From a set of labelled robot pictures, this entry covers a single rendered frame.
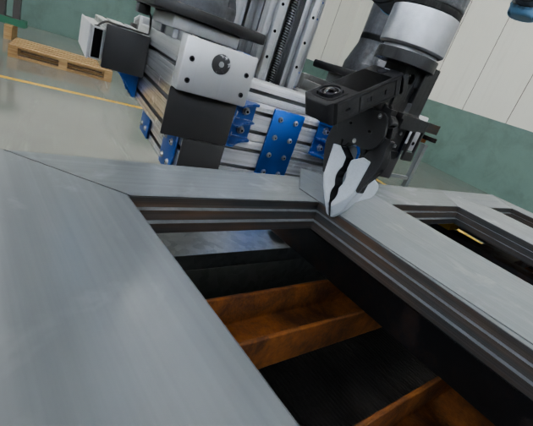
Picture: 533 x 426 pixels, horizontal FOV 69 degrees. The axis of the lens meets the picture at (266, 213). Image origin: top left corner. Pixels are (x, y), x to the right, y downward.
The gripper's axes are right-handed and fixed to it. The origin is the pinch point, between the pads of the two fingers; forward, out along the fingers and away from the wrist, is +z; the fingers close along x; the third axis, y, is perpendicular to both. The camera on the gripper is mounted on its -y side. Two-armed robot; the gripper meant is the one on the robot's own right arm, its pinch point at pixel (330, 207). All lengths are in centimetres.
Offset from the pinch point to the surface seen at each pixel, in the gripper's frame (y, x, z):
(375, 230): 4.0, -5.0, 0.6
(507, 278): 16.6, -17.8, 0.6
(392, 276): 0.4, -11.5, 2.9
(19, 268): -35.3, -7.4, 0.8
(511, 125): 780, 269, -47
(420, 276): 1.1, -14.0, 1.1
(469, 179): 784, 289, 74
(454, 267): 8.8, -14.1, 0.6
